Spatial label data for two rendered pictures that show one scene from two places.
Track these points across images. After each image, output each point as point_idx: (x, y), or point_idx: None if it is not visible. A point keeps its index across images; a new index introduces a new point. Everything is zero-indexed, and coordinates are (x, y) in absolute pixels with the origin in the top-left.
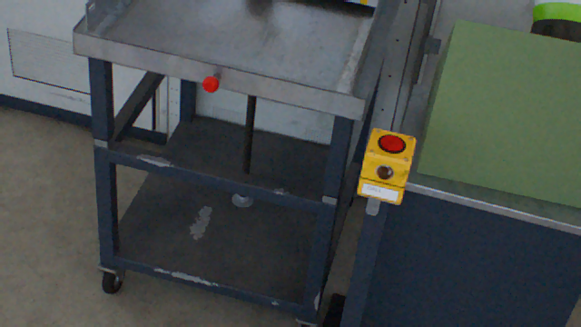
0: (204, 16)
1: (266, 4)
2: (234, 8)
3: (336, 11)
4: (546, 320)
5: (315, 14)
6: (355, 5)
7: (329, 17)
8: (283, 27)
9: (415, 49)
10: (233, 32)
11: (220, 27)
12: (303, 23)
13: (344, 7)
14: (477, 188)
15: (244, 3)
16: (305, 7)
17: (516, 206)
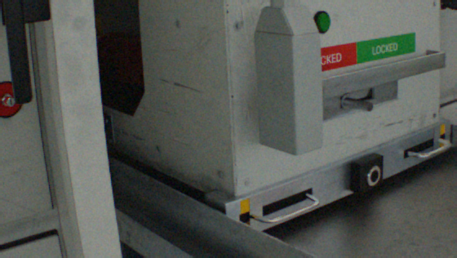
0: (408, 246)
1: (397, 203)
2: (397, 224)
3: (432, 173)
4: None
5: (436, 184)
6: (425, 163)
7: (445, 178)
8: (456, 204)
9: None
10: (456, 234)
11: (441, 241)
12: (450, 193)
13: (427, 168)
14: None
15: (388, 215)
16: (417, 185)
17: None
